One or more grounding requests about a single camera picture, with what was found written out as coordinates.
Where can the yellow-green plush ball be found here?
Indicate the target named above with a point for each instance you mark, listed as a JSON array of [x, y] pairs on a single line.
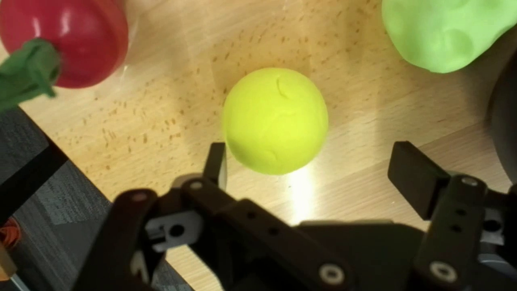
[[274, 122]]

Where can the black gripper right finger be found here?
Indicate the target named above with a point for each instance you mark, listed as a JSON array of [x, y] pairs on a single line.
[[449, 227]]

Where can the light green lumpy plush fruit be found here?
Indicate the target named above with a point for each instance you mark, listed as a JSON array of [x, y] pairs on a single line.
[[445, 33]]

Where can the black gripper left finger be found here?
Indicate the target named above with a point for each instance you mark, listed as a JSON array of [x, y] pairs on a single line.
[[214, 164]]

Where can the red radish with green stem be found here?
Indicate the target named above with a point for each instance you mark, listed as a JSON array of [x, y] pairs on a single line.
[[80, 38]]

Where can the small black bowl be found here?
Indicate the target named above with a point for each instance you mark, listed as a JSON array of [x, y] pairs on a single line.
[[507, 119]]

